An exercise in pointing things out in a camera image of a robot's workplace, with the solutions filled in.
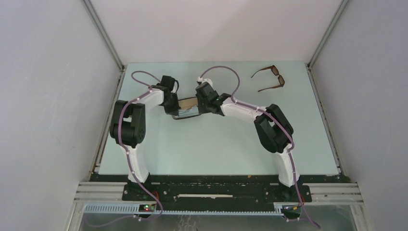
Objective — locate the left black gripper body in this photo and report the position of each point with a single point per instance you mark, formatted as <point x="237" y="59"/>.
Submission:
<point x="172" y="107"/>

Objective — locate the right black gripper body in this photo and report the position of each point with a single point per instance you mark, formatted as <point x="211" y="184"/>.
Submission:
<point x="203" y="105"/>

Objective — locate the light blue cleaning cloth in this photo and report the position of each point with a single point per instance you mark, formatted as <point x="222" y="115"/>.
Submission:
<point x="190" y="112"/>

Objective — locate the black glasses case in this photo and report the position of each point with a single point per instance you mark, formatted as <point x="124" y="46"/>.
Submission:
<point x="185" y="104"/>

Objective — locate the brown sunglasses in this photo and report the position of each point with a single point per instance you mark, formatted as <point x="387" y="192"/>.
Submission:
<point x="274" y="74"/>

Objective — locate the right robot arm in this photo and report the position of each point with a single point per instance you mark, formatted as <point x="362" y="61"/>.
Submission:
<point x="273" y="129"/>

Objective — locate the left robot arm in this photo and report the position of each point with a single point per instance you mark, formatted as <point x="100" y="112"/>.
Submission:
<point x="128" y="123"/>

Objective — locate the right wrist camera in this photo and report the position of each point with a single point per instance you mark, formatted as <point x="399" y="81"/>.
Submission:
<point x="201" y="80"/>

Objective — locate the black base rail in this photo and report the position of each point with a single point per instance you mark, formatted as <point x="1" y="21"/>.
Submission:
<point x="240" y="193"/>

